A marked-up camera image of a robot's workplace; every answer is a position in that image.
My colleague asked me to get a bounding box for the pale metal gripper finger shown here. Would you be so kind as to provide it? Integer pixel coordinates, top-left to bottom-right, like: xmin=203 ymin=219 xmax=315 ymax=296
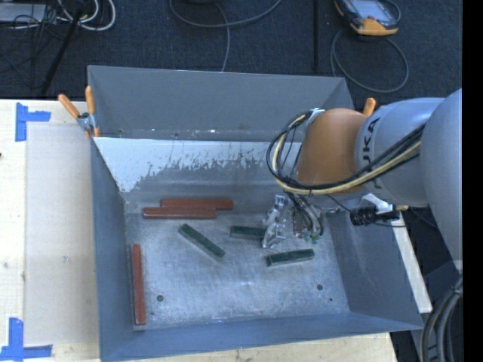
xmin=266 ymin=194 xmax=290 ymax=226
xmin=260 ymin=219 xmax=287 ymax=250

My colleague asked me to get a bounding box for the dark green flat block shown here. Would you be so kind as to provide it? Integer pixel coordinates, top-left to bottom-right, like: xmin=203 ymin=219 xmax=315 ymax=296
xmin=265 ymin=247 xmax=316 ymax=268
xmin=229 ymin=225 xmax=267 ymax=241
xmin=177 ymin=222 xmax=227 ymax=260

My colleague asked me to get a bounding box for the grey metal bin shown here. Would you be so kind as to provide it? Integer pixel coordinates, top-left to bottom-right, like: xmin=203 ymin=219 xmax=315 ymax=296
xmin=86 ymin=65 xmax=425 ymax=362

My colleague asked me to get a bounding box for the red-brown flat block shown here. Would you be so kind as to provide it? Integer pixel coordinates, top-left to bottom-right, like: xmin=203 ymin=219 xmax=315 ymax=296
xmin=142 ymin=206 xmax=219 ymax=220
xmin=159 ymin=198 xmax=235 ymax=212
xmin=130 ymin=243 xmax=148 ymax=327

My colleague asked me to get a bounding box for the black cylinder on white bracket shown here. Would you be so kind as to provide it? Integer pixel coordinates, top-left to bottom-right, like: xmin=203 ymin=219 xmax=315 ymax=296
xmin=349 ymin=193 xmax=401 ymax=227

